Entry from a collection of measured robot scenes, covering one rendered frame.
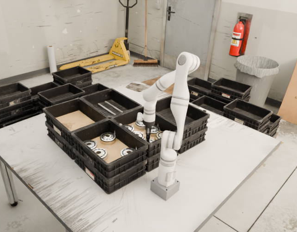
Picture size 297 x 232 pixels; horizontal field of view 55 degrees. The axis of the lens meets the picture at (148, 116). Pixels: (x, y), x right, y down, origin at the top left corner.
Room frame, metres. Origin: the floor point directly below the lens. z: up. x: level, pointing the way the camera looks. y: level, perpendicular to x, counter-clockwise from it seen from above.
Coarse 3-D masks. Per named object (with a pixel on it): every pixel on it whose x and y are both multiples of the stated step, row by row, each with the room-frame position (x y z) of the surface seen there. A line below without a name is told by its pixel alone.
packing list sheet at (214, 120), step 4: (200, 108) 2.32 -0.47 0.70; (208, 112) 2.24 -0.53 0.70; (212, 116) 2.17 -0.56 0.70; (216, 116) 2.18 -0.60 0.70; (220, 116) 2.18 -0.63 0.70; (208, 120) 2.11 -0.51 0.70; (212, 120) 2.11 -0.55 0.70; (216, 120) 2.11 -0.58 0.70; (220, 120) 2.12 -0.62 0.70; (224, 120) 2.12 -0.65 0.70; (208, 124) 2.04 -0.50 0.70; (212, 124) 2.04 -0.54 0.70; (216, 124) 2.04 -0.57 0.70; (220, 124) 2.05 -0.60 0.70
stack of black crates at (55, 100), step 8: (56, 88) 2.83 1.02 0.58; (64, 88) 2.91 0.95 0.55; (72, 88) 2.92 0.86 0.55; (80, 88) 2.84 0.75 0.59; (40, 96) 2.63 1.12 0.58; (48, 96) 2.75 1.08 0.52; (56, 96) 2.82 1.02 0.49; (64, 96) 2.84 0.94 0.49; (72, 96) 2.65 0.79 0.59; (80, 96) 2.74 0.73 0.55; (40, 104) 2.65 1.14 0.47; (48, 104) 2.54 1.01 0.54
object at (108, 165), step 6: (108, 120) 1.65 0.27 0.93; (90, 126) 1.56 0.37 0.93; (120, 126) 1.58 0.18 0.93; (72, 132) 1.48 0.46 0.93; (78, 138) 1.42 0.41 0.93; (138, 138) 1.45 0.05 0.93; (84, 144) 1.36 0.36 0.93; (144, 144) 1.39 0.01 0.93; (90, 150) 1.31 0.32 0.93; (138, 150) 1.33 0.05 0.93; (144, 150) 1.36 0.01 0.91; (96, 156) 1.25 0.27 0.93; (126, 156) 1.27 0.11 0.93; (132, 156) 1.30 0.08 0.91; (102, 162) 1.21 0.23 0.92; (114, 162) 1.21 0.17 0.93; (120, 162) 1.24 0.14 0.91
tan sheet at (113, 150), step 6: (96, 138) 1.57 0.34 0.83; (102, 144) 1.51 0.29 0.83; (114, 144) 1.51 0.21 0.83; (120, 144) 1.52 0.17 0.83; (108, 150) 1.45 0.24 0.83; (114, 150) 1.45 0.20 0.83; (120, 150) 1.45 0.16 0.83; (108, 156) 1.39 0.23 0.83; (114, 156) 1.39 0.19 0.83; (108, 162) 1.33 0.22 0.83
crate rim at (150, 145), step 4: (136, 108) 1.83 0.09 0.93; (140, 108) 1.84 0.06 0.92; (128, 112) 1.77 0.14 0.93; (116, 116) 1.70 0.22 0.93; (160, 116) 1.73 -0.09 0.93; (168, 120) 1.69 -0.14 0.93; (172, 124) 1.64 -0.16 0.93; (132, 132) 1.51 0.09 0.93; (176, 132) 1.55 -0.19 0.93; (136, 136) 1.47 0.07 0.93; (144, 140) 1.43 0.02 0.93; (156, 140) 1.44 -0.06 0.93; (160, 140) 1.45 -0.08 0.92; (148, 144) 1.39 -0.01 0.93; (152, 144) 1.40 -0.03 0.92; (156, 144) 1.42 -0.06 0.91
